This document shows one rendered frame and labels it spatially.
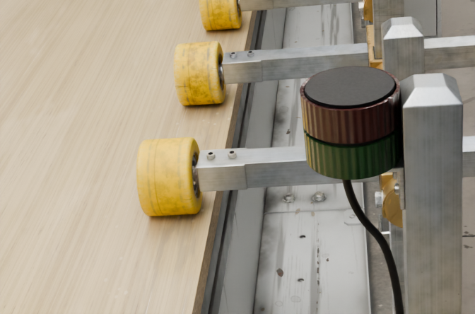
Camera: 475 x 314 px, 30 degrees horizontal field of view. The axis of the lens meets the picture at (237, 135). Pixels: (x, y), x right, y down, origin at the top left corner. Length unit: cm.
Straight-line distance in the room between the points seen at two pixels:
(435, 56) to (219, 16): 37
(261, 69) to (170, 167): 27
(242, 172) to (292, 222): 51
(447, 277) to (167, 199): 38
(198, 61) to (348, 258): 39
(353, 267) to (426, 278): 70
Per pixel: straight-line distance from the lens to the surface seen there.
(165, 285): 84
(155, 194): 89
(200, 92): 111
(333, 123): 52
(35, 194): 103
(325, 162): 54
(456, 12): 379
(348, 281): 127
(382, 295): 112
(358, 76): 55
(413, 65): 79
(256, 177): 90
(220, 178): 90
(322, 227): 138
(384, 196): 83
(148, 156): 90
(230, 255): 105
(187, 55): 111
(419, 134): 54
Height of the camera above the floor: 141
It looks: 29 degrees down
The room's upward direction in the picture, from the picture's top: 8 degrees counter-clockwise
